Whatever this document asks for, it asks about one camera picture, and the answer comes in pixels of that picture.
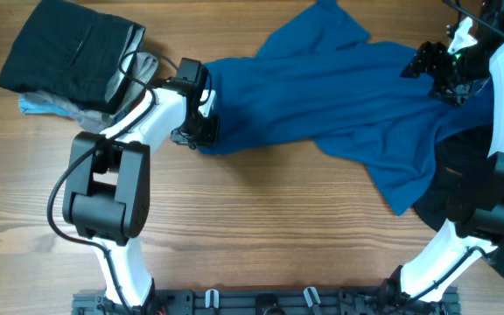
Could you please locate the blue t-shirt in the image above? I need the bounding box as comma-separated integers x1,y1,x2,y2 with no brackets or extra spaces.
207,1,494,214

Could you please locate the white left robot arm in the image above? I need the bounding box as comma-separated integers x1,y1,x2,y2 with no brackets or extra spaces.
59,83,219,314

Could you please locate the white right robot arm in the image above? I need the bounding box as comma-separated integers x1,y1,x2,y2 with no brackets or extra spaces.
371,1,504,314

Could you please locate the black garment at right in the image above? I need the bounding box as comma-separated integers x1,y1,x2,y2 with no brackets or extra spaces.
411,124,504,298

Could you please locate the grey folded garment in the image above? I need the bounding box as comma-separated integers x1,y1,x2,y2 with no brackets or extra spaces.
19,25,158,133

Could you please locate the black folded garment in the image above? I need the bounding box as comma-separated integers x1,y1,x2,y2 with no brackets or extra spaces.
0,0,142,109

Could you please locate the light blue folded garment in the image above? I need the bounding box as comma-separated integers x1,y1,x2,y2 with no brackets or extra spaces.
18,98,73,118

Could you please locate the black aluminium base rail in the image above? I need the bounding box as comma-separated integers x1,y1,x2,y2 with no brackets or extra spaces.
71,286,463,315

